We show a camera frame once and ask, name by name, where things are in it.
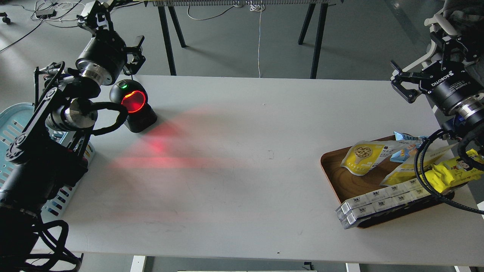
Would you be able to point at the white office chair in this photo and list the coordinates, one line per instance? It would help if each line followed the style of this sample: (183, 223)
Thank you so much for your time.
(441, 33)

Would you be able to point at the dark clothing on chair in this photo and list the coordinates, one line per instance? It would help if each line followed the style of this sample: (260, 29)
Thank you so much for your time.
(466, 16)

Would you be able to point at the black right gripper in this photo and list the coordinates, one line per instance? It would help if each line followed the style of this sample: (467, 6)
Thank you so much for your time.
(448, 85)

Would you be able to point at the black table legs background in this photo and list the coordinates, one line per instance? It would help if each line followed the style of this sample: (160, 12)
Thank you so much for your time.
(244, 38)

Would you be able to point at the bright yellow cartoon snack bag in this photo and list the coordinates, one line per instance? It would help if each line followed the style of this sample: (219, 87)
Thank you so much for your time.
(450, 174)

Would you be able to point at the brown wooden tray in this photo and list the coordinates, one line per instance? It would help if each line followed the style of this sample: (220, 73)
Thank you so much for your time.
(346, 185)

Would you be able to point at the pale yellow snack bag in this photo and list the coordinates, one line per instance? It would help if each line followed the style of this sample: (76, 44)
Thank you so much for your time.
(406, 171)

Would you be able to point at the yellow white snack pouch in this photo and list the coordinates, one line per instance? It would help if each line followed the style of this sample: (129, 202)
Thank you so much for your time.
(366, 155)

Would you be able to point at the white long snack box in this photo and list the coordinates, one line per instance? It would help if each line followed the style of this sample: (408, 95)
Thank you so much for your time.
(384, 204)

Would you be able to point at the black barcode scanner red window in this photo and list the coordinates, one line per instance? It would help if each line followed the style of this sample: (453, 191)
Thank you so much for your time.
(133, 96)

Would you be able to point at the blue snack packet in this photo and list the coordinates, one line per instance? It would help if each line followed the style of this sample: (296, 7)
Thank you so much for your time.
(402, 155)

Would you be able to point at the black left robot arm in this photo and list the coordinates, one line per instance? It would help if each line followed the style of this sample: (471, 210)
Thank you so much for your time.
(48, 154)

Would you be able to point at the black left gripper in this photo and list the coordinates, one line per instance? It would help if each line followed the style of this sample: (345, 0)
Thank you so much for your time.
(106, 48)

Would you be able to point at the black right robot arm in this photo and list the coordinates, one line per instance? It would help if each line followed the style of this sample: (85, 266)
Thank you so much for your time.
(407, 84)

